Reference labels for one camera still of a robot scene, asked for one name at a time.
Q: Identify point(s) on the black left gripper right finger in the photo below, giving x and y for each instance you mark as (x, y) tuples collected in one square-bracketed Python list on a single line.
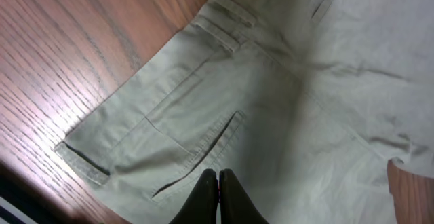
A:
[(236, 206)]

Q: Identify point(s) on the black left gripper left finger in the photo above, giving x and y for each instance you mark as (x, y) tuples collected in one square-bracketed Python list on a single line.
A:
[(201, 205)]

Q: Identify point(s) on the light khaki green shorts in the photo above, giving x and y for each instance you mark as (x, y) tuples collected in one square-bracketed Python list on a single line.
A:
[(304, 100)]

